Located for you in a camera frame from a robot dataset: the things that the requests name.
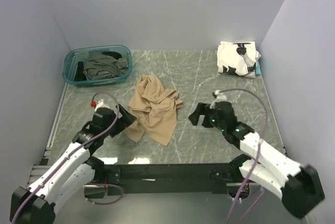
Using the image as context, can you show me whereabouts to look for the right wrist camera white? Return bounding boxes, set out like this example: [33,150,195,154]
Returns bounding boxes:
[210,90,227,109]

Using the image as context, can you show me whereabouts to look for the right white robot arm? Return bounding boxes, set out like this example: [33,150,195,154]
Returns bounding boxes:
[188,101,325,219]

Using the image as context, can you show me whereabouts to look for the black base beam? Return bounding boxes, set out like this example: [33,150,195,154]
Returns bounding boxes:
[93,163,244,194]

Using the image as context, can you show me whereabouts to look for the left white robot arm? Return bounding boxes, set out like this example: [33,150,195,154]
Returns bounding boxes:
[10,105,136,223]

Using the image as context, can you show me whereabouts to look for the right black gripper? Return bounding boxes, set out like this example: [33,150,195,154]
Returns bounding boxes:
[188,102,226,131]

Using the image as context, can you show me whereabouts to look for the tan t shirt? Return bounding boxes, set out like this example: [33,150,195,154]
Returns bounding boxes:
[125,74,184,147]

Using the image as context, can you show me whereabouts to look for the teal plastic basket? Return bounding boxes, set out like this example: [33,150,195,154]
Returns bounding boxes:
[62,45,132,87]

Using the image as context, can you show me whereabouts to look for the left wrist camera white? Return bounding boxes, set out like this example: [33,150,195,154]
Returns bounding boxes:
[90,99,110,112]

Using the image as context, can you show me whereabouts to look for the black garment in basket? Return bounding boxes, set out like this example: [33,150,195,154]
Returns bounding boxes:
[73,50,123,82]

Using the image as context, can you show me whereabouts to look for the white printed folded t shirt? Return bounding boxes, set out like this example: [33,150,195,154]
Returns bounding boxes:
[217,41,261,78]

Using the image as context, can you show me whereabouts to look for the aluminium frame rail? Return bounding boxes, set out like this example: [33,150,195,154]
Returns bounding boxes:
[15,82,315,224]

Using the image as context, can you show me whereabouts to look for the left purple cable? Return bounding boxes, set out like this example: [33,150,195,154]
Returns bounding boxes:
[9,91,124,222]

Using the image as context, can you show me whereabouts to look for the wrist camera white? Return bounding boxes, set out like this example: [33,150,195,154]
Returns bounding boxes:
[90,99,110,112]
[210,90,227,109]

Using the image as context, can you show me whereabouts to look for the grey t shirt in basket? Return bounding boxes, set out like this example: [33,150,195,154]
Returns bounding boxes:
[83,50,129,80]

